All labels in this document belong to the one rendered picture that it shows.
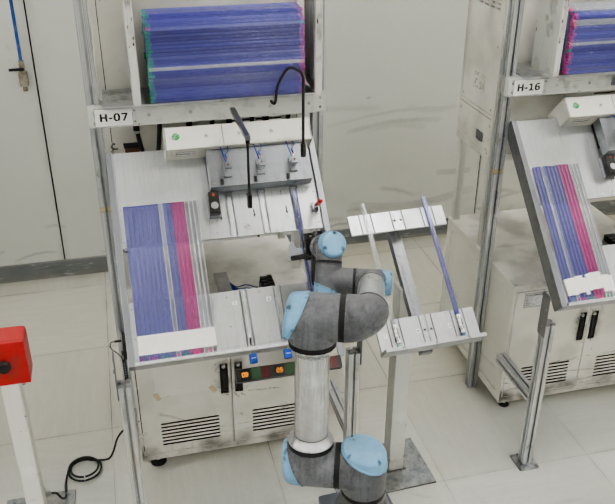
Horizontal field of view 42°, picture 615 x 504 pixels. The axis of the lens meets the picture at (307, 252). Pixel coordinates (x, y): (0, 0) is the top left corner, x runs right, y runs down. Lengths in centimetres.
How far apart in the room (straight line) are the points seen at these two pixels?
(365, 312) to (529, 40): 159
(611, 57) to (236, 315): 162
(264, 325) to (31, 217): 213
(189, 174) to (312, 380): 101
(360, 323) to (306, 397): 25
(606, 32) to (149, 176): 166
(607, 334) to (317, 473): 176
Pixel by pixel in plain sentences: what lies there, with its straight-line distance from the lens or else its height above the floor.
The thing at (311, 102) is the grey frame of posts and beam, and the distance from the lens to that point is 271.
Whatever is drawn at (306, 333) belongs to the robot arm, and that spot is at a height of 112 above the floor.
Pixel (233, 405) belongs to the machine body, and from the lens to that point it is 302.
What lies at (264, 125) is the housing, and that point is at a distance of 268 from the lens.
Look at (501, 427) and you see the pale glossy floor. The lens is 341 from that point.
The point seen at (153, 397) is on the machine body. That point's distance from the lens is 295.
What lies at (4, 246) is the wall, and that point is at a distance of 448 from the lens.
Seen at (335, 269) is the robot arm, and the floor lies 106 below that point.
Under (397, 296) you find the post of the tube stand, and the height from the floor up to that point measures 77.
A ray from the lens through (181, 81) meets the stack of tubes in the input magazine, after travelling 258.
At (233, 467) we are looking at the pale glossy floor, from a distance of 315.
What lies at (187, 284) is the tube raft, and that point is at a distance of 253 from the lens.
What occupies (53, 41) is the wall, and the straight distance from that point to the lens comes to 409.
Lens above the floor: 215
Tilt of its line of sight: 28 degrees down
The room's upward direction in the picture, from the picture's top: straight up
